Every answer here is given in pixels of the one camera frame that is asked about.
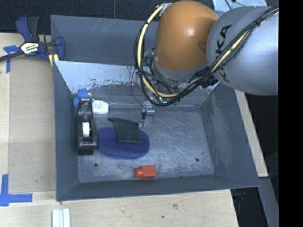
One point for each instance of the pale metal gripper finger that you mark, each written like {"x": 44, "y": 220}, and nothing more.
{"x": 149, "y": 120}
{"x": 148, "y": 106}

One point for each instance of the black flat pouch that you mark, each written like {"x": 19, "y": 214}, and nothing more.
{"x": 127, "y": 132}

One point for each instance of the grey metal bin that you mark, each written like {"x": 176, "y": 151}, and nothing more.
{"x": 180, "y": 145}

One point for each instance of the blue oval pad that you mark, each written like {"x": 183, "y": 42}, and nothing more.
{"x": 111, "y": 145}

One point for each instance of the small white bottle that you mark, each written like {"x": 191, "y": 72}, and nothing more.
{"x": 100, "y": 107}

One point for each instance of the red block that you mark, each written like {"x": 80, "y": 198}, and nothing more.
{"x": 146, "y": 171}

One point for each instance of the black tape dispenser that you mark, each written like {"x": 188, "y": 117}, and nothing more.
{"x": 86, "y": 129}

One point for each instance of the blue toy figure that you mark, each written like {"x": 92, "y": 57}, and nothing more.
{"x": 82, "y": 95}

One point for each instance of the pale wood board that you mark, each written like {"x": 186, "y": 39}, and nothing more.
{"x": 30, "y": 126}

